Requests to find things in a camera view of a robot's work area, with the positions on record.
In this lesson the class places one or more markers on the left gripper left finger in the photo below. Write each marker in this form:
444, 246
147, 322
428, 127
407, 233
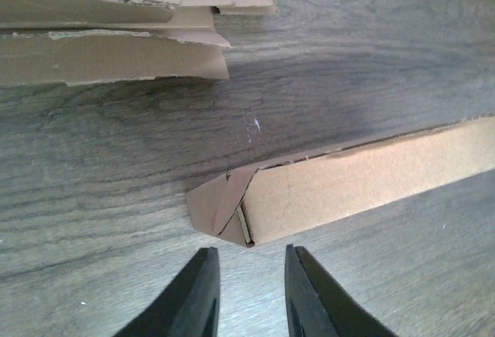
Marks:
188, 306

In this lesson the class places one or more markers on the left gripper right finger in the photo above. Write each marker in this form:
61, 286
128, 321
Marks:
317, 305

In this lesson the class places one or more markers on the cardboard box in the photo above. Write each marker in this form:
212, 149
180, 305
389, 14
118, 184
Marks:
266, 201

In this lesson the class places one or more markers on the stack of flat cardboard sheets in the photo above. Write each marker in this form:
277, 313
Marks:
104, 41

